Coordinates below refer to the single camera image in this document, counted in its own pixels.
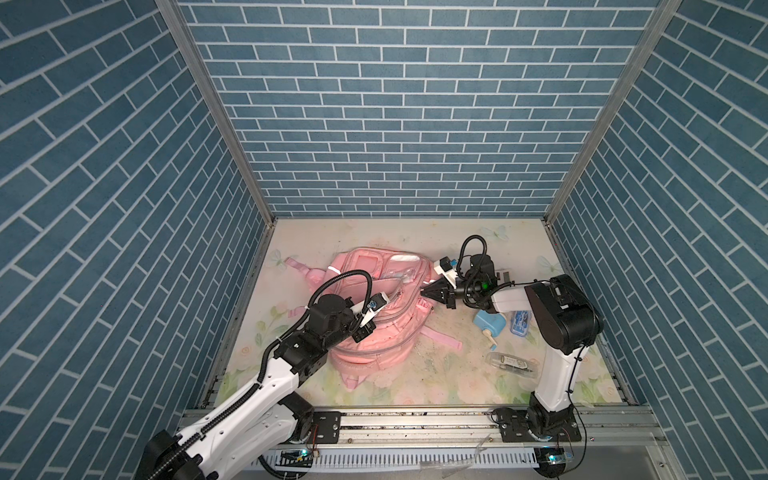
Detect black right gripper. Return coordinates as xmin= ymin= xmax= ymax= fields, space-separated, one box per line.
xmin=421 ymin=279 xmax=481 ymax=311

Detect light blue pencil sharpener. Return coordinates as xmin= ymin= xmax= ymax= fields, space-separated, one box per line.
xmin=473 ymin=311 xmax=506 ymax=351

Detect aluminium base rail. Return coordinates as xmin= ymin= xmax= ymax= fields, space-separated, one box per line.
xmin=155 ymin=404 xmax=685 ymax=480

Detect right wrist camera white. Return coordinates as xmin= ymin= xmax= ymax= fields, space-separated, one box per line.
xmin=433 ymin=257 xmax=459 ymax=288

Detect pink student backpack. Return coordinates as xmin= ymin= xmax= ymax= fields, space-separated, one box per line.
xmin=285 ymin=247 xmax=462 ymax=390

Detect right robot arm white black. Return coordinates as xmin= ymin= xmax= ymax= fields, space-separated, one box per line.
xmin=421 ymin=234 xmax=603 ymax=441

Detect blue geometry set case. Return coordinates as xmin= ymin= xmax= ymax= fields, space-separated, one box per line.
xmin=510 ymin=310 xmax=533 ymax=337

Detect pink white calculator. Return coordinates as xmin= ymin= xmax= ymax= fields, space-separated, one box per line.
xmin=496 ymin=270 xmax=512 ymax=284

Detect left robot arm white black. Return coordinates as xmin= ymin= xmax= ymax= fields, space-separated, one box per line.
xmin=135 ymin=269 xmax=388 ymax=479

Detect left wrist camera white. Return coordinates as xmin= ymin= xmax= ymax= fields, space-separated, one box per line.
xmin=360 ymin=292 xmax=390 ymax=318

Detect clear plastic pencil case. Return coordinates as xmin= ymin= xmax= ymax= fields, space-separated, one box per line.
xmin=485 ymin=351 xmax=538 ymax=378

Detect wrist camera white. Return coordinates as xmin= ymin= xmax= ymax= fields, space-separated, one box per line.
xmin=433 ymin=257 xmax=459 ymax=288
xmin=360 ymin=292 xmax=390 ymax=318

